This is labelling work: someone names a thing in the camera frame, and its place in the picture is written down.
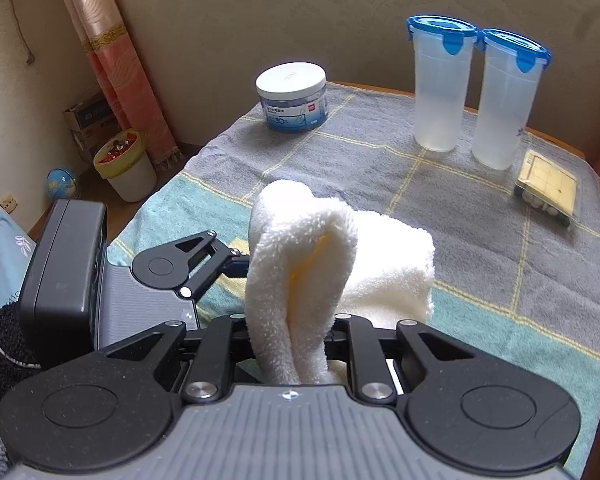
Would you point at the white lidded wipes tub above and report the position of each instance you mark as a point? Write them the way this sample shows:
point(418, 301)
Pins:
point(292, 95)

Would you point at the cardboard box red print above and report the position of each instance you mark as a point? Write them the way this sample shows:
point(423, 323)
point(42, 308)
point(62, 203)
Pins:
point(87, 142)

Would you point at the wall socket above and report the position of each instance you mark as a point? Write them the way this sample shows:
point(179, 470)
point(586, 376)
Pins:
point(8, 204)

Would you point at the grey and teal checked tablecloth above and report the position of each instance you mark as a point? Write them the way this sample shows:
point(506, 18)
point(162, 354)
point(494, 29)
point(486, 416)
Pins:
point(355, 170)

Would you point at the person's left forearm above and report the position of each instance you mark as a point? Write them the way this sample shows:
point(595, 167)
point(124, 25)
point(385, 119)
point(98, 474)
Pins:
point(5, 350)

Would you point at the cardboard box blue print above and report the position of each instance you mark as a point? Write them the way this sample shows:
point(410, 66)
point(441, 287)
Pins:
point(92, 115)

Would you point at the white fluffy towel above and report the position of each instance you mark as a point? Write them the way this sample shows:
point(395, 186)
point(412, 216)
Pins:
point(380, 260)

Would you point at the tall clear container crown mark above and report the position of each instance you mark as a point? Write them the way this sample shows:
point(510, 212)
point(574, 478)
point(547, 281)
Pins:
point(505, 110)

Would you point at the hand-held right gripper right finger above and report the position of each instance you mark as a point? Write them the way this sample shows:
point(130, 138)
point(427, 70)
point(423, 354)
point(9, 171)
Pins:
point(362, 355)

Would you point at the light blue printed pillow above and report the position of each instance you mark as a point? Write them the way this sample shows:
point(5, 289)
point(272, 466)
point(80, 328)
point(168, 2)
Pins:
point(5, 260)

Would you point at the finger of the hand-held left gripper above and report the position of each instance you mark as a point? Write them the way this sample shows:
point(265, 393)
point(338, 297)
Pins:
point(230, 265)

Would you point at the white trash bin yellow bag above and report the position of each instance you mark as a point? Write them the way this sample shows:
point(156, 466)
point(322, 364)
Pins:
point(130, 175)

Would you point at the small blue globe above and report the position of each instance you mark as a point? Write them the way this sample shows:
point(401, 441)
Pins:
point(62, 184)

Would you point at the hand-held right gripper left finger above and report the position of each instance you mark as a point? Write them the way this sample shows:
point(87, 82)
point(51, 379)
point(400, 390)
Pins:
point(225, 345)

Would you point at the tall clear container blue lid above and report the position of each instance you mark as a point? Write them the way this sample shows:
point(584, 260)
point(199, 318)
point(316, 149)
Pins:
point(440, 95)

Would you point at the clear box with yellow board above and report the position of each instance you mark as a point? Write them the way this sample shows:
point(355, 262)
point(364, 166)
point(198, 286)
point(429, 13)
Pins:
point(547, 185)

